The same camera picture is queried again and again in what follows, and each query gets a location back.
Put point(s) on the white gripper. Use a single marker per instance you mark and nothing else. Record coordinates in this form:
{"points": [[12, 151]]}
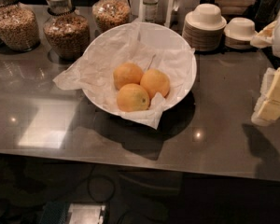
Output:
{"points": [[267, 108]]}

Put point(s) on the orange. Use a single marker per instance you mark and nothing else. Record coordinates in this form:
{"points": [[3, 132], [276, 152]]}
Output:
{"points": [[127, 73], [154, 81], [133, 97]]}

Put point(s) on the white ceramic bowl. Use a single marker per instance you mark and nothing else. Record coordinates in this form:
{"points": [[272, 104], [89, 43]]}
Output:
{"points": [[149, 45]]}

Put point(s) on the white appliance behind bowl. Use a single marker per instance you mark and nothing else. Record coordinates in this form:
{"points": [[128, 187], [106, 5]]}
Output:
{"points": [[170, 12]]}

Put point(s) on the short stack paper bowls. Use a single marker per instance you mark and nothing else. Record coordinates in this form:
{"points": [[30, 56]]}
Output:
{"points": [[239, 32]]}

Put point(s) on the tall stack paper bowls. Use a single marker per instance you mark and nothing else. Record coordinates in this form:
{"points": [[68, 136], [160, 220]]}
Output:
{"points": [[203, 27]]}

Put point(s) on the small clear glass bottle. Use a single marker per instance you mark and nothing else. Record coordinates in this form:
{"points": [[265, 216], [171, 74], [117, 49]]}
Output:
{"points": [[150, 8]]}

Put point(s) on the orange front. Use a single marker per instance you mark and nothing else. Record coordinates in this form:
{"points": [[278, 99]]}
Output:
{"points": [[133, 97]]}

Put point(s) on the glass cereal jar right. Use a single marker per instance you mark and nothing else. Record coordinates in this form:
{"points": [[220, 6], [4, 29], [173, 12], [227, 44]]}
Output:
{"points": [[111, 13]]}

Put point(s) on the glass cereal jar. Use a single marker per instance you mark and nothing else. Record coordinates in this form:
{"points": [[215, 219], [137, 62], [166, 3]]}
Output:
{"points": [[111, 13], [18, 26], [67, 32]]}

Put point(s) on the white crumpled paper liner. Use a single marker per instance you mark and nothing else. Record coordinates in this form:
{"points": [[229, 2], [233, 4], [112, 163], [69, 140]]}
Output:
{"points": [[79, 75]]}

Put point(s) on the glass cereal jar middle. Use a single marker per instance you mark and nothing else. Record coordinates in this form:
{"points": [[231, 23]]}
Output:
{"points": [[67, 32]]}

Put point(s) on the glass cereal jar far left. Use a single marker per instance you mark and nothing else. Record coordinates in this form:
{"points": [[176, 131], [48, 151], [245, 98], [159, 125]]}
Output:
{"points": [[18, 26]]}

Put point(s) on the metal box under table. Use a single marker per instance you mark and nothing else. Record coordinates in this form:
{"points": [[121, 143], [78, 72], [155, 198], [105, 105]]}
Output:
{"points": [[74, 213]]}

